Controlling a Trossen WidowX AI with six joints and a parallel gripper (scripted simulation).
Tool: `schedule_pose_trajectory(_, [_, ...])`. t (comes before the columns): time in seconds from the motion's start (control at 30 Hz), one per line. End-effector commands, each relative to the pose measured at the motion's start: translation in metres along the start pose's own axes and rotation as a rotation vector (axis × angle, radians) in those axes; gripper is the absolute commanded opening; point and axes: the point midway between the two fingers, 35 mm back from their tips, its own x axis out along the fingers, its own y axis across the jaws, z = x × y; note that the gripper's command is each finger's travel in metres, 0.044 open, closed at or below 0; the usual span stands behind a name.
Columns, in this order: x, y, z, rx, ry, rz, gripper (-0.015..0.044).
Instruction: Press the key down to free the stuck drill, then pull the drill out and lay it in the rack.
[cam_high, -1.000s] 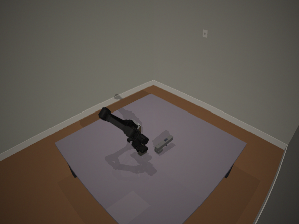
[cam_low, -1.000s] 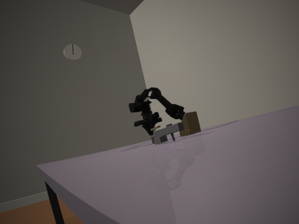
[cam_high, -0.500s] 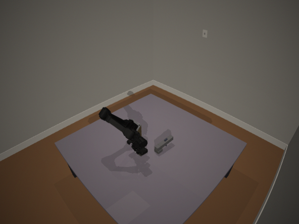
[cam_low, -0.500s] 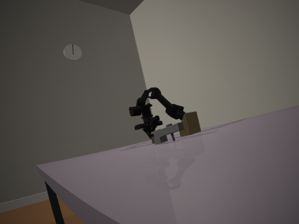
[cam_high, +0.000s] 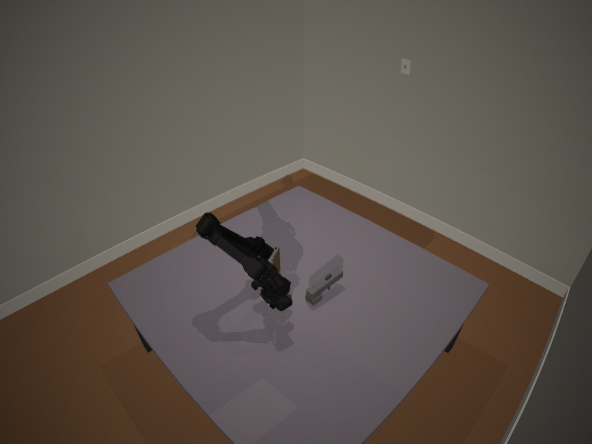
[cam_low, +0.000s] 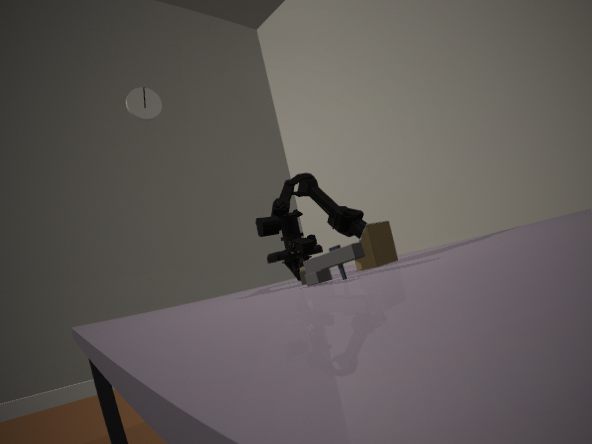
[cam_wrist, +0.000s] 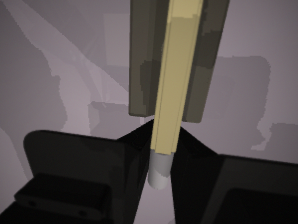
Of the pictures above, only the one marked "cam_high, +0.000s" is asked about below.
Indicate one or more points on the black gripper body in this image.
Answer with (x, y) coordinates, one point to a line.
(280, 302)

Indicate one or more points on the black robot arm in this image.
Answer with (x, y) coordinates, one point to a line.
(245, 251)

